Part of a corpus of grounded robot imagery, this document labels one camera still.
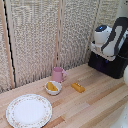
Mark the yellow rectangular block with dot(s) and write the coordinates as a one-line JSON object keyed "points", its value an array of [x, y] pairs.
{"points": [[77, 87]]}

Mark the black air fryer drawer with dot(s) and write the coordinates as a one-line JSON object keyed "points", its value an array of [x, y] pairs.
{"points": [[100, 66]]}

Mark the pink mug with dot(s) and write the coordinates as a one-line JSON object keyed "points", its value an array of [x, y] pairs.
{"points": [[58, 75]]}

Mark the white floral rimmed plate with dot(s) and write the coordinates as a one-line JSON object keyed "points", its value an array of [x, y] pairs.
{"points": [[29, 111]]}

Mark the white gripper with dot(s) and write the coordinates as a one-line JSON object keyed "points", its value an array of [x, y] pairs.
{"points": [[101, 52]]}

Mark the black air fryer body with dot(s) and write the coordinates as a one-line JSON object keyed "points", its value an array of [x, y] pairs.
{"points": [[120, 61]]}

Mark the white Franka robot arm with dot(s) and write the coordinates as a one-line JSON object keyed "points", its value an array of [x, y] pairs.
{"points": [[116, 33]]}

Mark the small white bowl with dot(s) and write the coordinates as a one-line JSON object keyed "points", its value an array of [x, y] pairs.
{"points": [[53, 91]]}

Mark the yellow food piece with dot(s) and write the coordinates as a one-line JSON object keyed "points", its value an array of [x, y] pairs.
{"points": [[51, 86]]}

